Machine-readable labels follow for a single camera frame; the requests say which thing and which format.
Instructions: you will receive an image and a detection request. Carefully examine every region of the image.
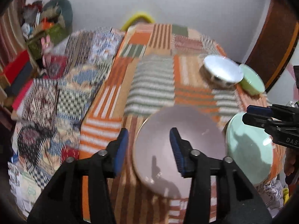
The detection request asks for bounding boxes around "mint green bowl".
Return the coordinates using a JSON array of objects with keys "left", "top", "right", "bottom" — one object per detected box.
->
[{"left": 238, "top": 64, "right": 266, "bottom": 96}]

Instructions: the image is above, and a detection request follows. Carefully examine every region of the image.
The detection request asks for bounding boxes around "brown striped curtain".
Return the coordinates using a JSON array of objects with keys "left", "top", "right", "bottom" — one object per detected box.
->
[{"left": 0, "top": 0, "right": 32, "bottom": 68}]

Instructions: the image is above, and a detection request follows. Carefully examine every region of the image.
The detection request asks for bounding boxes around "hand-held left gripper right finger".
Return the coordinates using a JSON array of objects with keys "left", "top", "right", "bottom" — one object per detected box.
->
[{"left": 169, "top": 127, "right": 272, "bottom": 224}]

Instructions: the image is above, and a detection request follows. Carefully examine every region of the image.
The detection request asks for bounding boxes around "brown plush toy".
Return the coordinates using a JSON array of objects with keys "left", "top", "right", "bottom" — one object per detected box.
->
[{"left": 41, "top": 7, "right": 62, "bottom": 21}]

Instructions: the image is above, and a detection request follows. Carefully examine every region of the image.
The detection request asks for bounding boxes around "person's right hand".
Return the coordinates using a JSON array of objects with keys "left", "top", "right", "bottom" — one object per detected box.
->
[{"left": 283, "top": 149, "right": 299, "bottom": 185}]

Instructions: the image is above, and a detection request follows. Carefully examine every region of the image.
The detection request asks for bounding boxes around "mint green plate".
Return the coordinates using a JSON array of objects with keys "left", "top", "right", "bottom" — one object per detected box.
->
[{"left": 224, "top": 112, "right": 275, "bottom": 187}]

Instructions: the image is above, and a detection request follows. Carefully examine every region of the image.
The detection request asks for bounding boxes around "grey curved pillow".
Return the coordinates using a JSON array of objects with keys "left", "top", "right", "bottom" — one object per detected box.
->
[{"left": 43, "top": 0, "right": 73, "bottom": 32}]

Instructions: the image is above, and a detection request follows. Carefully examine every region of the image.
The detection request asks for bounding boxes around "white printed plastic bag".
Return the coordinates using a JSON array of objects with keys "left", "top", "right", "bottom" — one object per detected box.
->
[{"left": 257, "top": 180, "right": 290, "bottom": 215}]

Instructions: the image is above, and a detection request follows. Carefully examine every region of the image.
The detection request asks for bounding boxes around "dark grey box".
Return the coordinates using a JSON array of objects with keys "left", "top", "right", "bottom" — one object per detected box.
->
[{"left": 5, "top": 62, "right": 33, "bottom": 96}]

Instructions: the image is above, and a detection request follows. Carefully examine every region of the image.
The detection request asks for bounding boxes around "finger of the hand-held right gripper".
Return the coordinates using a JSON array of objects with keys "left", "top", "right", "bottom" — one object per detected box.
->
[
  {"left": 242, "top": 112, "right": 277, "bottom": 131},
  {"left": 247, "top": 105, "right": 275, "bottom": 114}
]

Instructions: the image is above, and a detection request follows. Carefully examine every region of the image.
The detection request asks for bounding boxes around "flat red box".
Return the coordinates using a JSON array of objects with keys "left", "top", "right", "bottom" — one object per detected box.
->
[{"left": 12, "top": 79, "right": 35, "bottom": 111}]

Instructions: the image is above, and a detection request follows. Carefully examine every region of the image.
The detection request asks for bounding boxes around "pink bowl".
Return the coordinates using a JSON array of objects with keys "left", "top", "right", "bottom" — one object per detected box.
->
[{"left": 132, "top": 105, "right": 228, "bottom": 200}]

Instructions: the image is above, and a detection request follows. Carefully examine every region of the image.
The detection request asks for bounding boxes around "striped patchwork blanket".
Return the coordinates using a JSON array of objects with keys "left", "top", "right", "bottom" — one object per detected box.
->
[{"left": 79, "top": 23, "right": 286, "bottom": 224}]

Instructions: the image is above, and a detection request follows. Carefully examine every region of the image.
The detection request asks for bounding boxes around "patterned patchwork quilt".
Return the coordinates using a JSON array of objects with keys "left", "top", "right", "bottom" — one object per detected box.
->
[{"left": 8, "top": 27, "right": 125, "bottom": 215}]

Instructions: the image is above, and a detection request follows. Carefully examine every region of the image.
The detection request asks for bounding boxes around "white bowl with cow print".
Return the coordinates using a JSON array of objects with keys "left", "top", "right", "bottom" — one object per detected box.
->
[{"left": 199, "top": 54, "right": 243, "bottom": 89}]

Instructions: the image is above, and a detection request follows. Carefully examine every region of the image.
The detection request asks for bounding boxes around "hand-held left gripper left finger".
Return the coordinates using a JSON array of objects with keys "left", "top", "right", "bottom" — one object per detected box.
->
[{"left": 27, "top": 128, "right": 129, "bottom": 224}]

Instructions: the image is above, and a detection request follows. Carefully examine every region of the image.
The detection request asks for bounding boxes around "pink rabbit toy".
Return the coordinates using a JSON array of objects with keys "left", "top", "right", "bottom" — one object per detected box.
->
[{"left": 40, "top": 36, "right": 53, "bottom": 55}]

